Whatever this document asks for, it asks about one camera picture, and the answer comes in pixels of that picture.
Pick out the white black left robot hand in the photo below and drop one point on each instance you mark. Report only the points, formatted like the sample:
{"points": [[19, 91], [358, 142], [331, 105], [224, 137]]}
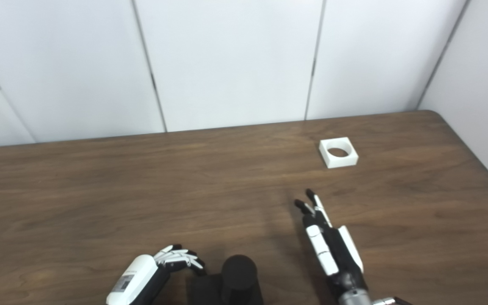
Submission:
{"points": [[136, 273]]}

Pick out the white square piece with hole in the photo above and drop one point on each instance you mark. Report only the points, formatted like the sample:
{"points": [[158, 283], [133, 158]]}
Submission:
{"points": [[339, 162]]}

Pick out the black peg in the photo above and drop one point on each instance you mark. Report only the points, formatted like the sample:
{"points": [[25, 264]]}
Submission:
{"points": [[237, 275]]}

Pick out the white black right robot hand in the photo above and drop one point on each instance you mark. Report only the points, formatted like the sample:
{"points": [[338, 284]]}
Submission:
{"points": [[333, 250]]}

